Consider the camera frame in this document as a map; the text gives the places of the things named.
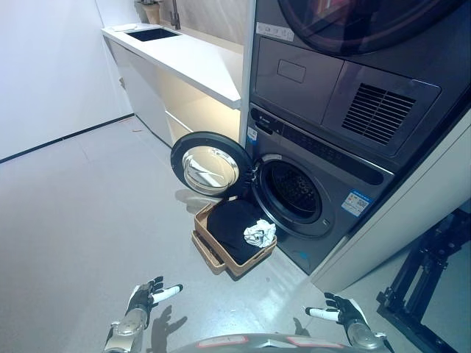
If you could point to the grey front-load washing machine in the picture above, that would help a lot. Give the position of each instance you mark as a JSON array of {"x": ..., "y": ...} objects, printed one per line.
[{"x": 331, "y": 235}]

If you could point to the potted plant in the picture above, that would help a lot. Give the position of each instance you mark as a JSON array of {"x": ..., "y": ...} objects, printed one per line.
[{"x": 152, "y": 11}]

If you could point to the tan wicker laundry basket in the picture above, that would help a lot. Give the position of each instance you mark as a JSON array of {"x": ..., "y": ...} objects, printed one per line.
[{"x": 217, "y": 253}]

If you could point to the grey stacked dryer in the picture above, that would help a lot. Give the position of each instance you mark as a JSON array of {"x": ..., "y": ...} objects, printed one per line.
[{"x": 312, "y": 73}]

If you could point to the black metal frame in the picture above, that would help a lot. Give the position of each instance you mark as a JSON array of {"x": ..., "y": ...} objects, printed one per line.
[{"x": 401, "y": 294}]

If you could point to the white counter cabinet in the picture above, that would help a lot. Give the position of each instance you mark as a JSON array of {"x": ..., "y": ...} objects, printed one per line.
[{"x": 147, "y": 81}]

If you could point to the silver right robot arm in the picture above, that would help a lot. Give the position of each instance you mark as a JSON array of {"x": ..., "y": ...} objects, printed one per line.
[{"x": 364, "y": 334}]

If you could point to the white cabinet panel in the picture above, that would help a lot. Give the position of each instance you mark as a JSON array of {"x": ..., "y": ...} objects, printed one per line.
[{"x": 386, "y": 235}]

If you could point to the white cloth on counter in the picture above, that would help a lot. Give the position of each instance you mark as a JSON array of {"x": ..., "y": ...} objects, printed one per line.
[{"x": 123, "y": 27}]

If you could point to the silver robot torso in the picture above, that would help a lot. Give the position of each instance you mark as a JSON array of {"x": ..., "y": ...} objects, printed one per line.
[{"x": 265, "y": 343}]

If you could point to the white cloth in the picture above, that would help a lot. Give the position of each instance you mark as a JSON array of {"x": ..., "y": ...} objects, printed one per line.
[
  {"x": 123, "y": 27},
  {"x": 260, "y": 233}
]

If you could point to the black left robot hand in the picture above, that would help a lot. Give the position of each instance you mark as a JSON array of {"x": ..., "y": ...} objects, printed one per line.
[{"x": 141, "y": 296}]

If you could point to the dark sink basin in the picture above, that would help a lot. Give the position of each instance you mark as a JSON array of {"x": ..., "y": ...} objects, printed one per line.
[{"x": 152, "y": 35}]

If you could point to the black garment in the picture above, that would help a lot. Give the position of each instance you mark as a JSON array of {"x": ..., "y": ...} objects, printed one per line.
[{"x": 226, "y": 228}]

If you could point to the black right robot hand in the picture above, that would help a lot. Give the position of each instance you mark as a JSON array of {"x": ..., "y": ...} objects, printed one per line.
[{"x": 347, "y": 310}]

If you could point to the round washing machine door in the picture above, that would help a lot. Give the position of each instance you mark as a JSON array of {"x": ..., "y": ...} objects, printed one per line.
[{"x": 209, "y": 165}]

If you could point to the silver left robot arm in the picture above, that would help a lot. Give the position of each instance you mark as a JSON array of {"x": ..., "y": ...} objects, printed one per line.
[{"x": 125, "y": 331}]

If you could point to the white dryer label sticker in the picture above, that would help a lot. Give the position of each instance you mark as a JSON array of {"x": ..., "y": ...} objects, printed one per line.
[{"x": 274, "y": 30}]

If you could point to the blue energy label sticker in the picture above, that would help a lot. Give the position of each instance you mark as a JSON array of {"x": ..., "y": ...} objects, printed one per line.
[{"x": 357, "y": 203}]

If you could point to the dark metal faucet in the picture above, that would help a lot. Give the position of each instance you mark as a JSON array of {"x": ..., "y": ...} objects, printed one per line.
[{"x": 176, "y": 14}]

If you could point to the white tall side panel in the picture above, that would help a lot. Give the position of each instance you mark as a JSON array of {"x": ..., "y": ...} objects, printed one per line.
[{"x": 247, "y": 73}]

